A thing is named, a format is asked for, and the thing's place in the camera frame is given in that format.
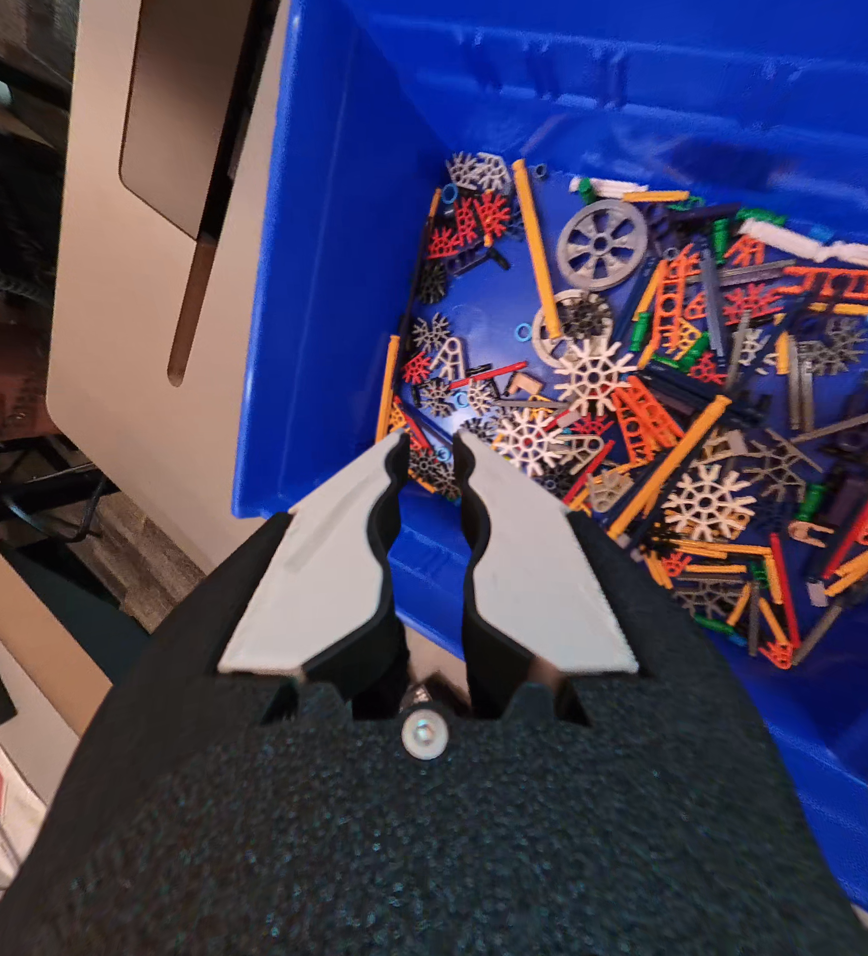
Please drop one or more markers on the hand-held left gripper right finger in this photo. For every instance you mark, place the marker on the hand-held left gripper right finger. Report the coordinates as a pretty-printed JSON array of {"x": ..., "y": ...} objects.
[{"x": 546, "y": 590}]

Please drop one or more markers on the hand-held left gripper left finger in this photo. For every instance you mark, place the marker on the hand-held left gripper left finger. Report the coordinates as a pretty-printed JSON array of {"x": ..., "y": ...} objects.
[{"x": 307, "y": 590}]

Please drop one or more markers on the pile of toy building pieces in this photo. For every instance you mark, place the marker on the pile of toy building pieces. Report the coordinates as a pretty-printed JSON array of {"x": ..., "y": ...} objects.
[{"x": 594, "y": 373}]

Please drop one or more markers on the blue plastic parts bin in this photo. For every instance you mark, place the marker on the blue plastic parts bin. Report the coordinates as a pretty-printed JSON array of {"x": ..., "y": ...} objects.
[{"x": 628, "y": 89}]

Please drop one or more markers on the cardboard box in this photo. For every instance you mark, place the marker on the cardboard box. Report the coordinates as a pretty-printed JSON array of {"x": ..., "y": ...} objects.
[{"x": 30, "y": 635}]

